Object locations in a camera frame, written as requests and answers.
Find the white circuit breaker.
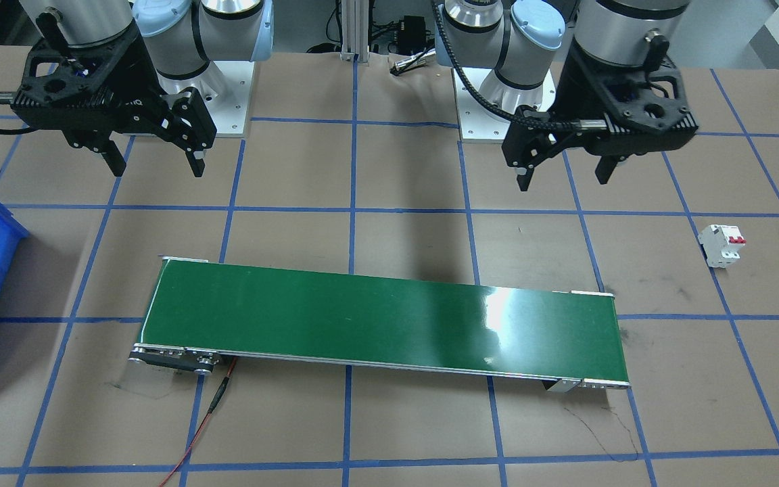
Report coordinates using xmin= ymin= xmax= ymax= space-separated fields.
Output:
xmin=697 ymin=225 xmax=747 ymax=269

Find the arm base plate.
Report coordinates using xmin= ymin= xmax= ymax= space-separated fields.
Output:
xmin=452 ymin=64 xmax=570 ymax=145
xmin=158 ymin=61 xmax=256 ymax=138

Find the silver cable connector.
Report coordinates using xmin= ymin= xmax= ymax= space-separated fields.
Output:
xmin=389 ymin=47 xmax=435 ymax=76

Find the green conveyor belt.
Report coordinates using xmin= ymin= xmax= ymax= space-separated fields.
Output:
xmin=129 ymin=258 xmax=630 ymax=392

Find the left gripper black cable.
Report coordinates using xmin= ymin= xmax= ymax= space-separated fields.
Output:
xmin=430 ymin=0 xmax=607 ymax=131

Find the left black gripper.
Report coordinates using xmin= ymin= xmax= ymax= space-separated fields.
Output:
xmin=502 ymin=51 xmax=699 ymax=192

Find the black power box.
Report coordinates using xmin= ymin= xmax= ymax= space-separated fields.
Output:
xmin=392 ymin=15 xmax=433 ymax=55

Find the red conveyor power wire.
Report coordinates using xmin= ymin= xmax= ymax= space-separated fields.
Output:
xmin=158 ymin=357 xmax=240 ymax=487

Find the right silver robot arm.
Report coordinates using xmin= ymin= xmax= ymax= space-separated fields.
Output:
xmin=7 ymin=1 xmax=273 ymax=178

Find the aluminium frame post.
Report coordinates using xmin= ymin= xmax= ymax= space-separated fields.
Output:
xmin=340 ymin=0 xmax=371 ymax=64

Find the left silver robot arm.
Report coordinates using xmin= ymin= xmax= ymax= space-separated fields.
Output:
xmin=431 ymin=1 xmax=699 ymax=191

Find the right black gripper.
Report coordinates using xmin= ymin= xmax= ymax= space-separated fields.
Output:
xmin=10 ymin=30 xmax=217 ymax=178

